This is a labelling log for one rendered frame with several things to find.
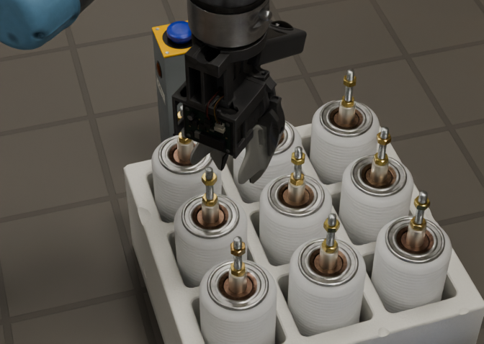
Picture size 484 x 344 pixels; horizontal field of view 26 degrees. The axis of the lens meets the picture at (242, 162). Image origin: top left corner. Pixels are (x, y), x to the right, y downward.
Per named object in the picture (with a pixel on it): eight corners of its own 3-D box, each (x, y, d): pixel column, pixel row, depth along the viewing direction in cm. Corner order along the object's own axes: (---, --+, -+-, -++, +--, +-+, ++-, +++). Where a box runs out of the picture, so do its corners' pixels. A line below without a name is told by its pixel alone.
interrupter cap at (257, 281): (236, 253, 132) (236, 250, 132) (281, 286, 129) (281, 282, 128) (194, 288, 128) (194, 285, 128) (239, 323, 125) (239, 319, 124)
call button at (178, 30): (171, 50, 150) (170, 39, 149) (164, 34, 153) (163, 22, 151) (198, 45, 151) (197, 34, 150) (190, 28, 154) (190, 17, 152)
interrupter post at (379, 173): (376, 168, 142) (378, 151, 140) (390, 177, 141) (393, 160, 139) (366, 178, 141) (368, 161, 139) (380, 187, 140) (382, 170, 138)
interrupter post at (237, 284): (237, 276, 130) (237, 259, 127) (251, 286, 129) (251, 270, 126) (224, 287, 128) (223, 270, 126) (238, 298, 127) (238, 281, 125)
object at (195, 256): (245, 272, 153) (245, 188, 140) (248, 327, 146) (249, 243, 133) (178, 275, 152) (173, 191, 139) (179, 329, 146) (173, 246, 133)
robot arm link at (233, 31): (213, -44, 98) (290, -18, 95) (214, -4, 102) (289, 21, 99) (171, -2, 94) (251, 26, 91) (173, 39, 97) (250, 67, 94)
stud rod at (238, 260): (238, 274, 128) (238, 234, 122) (243, 279, 127) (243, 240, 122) (232, 278, 127) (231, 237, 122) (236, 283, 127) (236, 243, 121)
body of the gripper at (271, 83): (171, 138, 105) (165, 44, 96) (214, 88, 110) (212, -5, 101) (238, 165, 102) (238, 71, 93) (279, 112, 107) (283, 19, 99)
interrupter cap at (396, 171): (371, 150, 145) (372, 146, 145) (417, 175, 142) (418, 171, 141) (338, 180, 141) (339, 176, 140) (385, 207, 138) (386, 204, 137)
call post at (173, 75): (173, 204, 171) (163, 58, 149) (162, 175, 176) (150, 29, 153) (214, 194, 173) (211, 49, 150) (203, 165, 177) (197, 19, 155)
